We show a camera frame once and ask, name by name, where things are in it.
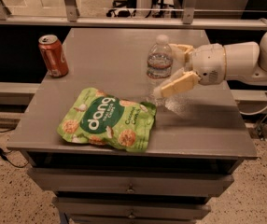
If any black floor cable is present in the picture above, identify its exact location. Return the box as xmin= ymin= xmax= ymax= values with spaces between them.
xmin=0 ymin=119 xmax=30 ymax=169

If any green rice chip bag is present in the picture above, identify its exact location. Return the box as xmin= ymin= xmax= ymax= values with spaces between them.
xmin=57 ymin=88 xmax=157 ymax=152

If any clear plastic water bottle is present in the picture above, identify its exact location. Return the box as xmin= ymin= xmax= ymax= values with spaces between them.
xmin=146 ymin=35 xmax=173 ymax=106

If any metal railing frame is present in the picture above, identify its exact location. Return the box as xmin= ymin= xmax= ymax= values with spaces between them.
xmin=0 ymin=0 xmax=267 ymax=31

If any top grey drawer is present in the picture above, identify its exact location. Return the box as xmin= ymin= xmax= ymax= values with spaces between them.
xmin=28 ymin=168 xmax=233 ymax=197

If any grey drawer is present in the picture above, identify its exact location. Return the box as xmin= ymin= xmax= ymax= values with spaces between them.
xmin=53 ymin=198 xmax=210 ymax=220
xmin=28 ymin=168 xmax=233 ymax=197

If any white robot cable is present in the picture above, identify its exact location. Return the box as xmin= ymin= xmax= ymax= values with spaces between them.
xmin=239 ymin=84 xmax=267 ymax=116

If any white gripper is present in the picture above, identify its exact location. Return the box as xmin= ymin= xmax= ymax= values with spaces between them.
xmin=153 ymin=44 xmax=226 ymax=98

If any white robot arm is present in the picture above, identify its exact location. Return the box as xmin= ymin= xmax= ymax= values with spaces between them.
xmin=153 ymin=32 xmax=267 ymax=98

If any orange soda can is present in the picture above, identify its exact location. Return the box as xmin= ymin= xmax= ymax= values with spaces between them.
xmin=38 ymin=35 xmax=69 ymax=77

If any grey drawer cabinet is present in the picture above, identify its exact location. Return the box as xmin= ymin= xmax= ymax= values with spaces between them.
xmin=8 ymin=28 xmax=257 ymax=224

